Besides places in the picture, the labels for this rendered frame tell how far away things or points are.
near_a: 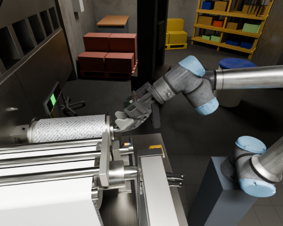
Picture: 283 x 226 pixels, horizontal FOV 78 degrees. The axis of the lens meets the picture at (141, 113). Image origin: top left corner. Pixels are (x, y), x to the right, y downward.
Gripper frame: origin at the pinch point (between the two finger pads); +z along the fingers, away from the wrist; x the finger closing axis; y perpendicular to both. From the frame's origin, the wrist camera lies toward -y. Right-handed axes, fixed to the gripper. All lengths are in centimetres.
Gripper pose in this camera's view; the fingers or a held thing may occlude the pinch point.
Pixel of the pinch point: (119, 129)
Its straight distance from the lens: 65.5
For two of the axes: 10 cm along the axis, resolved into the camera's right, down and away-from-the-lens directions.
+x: 1.2, 6.0, -7.9
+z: -7.6, 5.7, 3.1
